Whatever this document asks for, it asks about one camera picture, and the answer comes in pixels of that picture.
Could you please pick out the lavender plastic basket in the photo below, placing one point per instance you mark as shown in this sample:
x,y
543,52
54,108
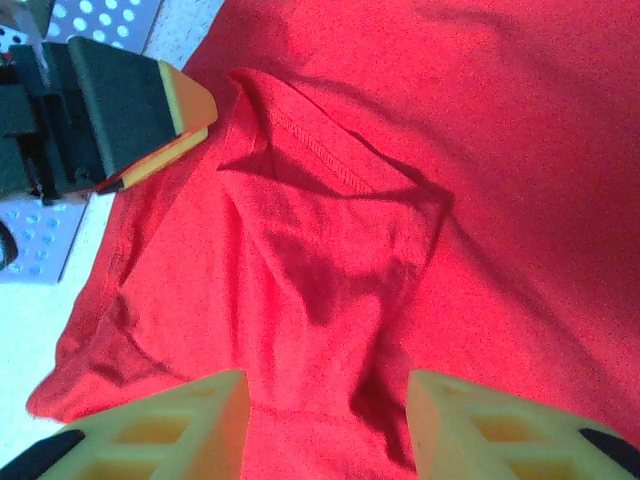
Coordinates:
x,y
135,30

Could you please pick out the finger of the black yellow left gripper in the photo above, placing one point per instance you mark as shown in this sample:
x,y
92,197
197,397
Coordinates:
x,y
135,100
165,152

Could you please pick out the red t-shirt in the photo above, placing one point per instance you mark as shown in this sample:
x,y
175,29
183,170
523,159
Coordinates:
x,y
400,200

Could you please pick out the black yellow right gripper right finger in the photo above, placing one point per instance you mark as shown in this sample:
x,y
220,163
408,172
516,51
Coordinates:
x,y
500,445

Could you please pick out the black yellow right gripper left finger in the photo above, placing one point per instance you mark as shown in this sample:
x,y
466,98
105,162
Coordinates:
x,y
150,440

